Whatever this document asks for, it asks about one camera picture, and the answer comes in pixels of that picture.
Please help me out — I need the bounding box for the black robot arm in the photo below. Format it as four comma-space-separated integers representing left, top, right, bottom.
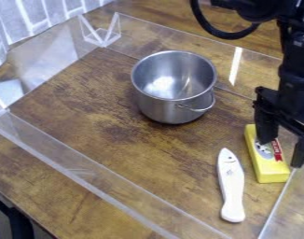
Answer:
210, 0, 304, 168

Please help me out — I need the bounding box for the yellow butter block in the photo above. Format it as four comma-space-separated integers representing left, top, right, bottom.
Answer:
244, 124, 291, 183

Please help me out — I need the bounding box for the clear acrylic barrier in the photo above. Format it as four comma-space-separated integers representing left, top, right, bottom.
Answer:
0, 11, 304, 239

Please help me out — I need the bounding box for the stainless steel pot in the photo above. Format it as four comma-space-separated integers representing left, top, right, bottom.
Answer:
131, 50, 218, 124

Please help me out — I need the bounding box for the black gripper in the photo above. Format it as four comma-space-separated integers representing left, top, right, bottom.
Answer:
254, 66, 304, 168

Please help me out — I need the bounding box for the black cable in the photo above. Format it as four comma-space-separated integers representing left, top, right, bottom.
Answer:
188, 0, 262, 40

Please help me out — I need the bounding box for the white patterned curtain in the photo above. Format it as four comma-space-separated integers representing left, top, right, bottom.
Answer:
0, 0, 114, 66

